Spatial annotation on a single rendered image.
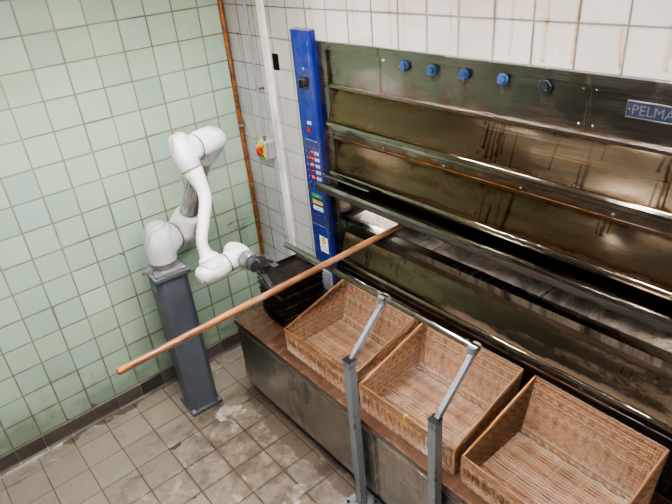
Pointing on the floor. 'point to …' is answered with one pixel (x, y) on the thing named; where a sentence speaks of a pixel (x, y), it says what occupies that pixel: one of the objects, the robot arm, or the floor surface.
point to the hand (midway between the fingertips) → (277, 278)
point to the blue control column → (313, 127)
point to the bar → (358, 396)
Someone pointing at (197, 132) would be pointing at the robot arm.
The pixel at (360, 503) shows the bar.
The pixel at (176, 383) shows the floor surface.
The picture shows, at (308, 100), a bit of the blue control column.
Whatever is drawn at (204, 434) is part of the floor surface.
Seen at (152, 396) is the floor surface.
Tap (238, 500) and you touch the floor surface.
